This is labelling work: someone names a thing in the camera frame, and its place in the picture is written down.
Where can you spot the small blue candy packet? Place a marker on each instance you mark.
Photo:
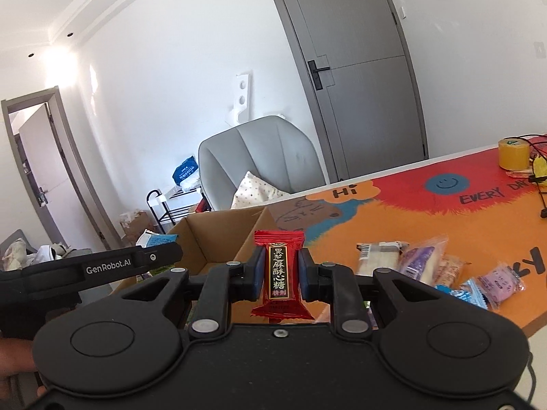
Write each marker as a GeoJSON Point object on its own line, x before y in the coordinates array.
{"type": "Point", "coordinates": [468, 294]}

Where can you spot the brown cardboard box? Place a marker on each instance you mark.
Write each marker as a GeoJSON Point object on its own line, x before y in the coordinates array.
{"type": "Point", "coordinates": [213, 235]}

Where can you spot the grey side door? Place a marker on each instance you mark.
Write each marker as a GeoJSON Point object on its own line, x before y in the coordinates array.
{"type": "Point", "coordinates": [42, 171]}

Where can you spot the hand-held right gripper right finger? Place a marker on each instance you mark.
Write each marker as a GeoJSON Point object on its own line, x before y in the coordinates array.
{"type": "Point", "coordinates": [305, 274]}

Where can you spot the white snack packet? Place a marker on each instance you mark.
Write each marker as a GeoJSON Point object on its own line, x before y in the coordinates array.
{"type": "Point", "coordinates": [378, 258]}

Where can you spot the blue plastic bag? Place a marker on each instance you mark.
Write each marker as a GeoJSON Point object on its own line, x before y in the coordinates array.
{"type": "Point", "coordinates": [184, 171]}

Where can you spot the small cardboard box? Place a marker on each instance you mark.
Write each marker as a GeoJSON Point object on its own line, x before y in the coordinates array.
{"type": "Point", "coordinates": [136, 226]}

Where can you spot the grey sofa with clothes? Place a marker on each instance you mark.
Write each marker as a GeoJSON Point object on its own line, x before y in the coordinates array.
{"type": "Point", "coordinates": [38, 254]}

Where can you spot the red candy packet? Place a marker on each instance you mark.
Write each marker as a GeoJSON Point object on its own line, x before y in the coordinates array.
{"type": "Point", "coordinates": [280, 277]}

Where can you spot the black metal rack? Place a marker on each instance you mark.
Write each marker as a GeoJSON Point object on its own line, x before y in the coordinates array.
{"type": "Point", "coordinates": [169, 211]}

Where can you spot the purple snack packet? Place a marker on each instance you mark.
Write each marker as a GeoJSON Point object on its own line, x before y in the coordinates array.
{"type": "Point", "coordinates": [421, 260]}

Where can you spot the grey upholstered chair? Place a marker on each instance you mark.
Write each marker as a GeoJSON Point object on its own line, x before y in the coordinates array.
{"type": "Point", "coordinates": [265, 149]}

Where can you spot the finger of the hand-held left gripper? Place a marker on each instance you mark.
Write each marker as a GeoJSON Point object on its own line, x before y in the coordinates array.
{"type": "Point", "coordinates": [164, 255]}

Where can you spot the white wall bracket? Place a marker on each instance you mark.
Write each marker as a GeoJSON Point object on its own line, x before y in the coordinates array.
{"type": "Point", "coordinates": [241, 96]}

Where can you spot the beige cracker packet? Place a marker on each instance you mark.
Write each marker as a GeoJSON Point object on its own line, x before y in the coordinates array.
{"type": "Point", "coordinates": [451, 270]}

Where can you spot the person's left hand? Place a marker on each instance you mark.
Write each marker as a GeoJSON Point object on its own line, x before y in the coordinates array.
{"type": "Point", "coordinates": [15, 356]}

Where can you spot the yellow plastic bag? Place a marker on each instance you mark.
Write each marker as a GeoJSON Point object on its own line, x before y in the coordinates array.
{"type": "Point", "coordinates": [540, 168]}

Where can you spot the yellow tape roll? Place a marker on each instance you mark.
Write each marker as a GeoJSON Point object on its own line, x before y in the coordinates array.
{"type": "Point", "coordinates": [514, 153]}

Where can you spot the pink snack packet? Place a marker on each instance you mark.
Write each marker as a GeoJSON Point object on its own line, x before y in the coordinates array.
{"type": "Point", "coordinates": [502, 284]}

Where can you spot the blue white packet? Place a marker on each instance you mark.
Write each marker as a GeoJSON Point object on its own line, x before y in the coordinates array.
{"type": "Point", "coordinates": [156, 239]}

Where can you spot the white wall socket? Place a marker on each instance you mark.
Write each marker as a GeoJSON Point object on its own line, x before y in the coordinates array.
{"type": "Point", "coordinates": [539, 49]}

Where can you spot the white dotted pillow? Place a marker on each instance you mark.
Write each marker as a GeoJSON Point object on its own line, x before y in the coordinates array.
{"type": "Point", "coordinates": [256, 190]}

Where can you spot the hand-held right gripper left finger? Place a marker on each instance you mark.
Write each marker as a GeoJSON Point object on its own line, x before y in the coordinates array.
{"type": "Point", "coordinates": [256, 274]}

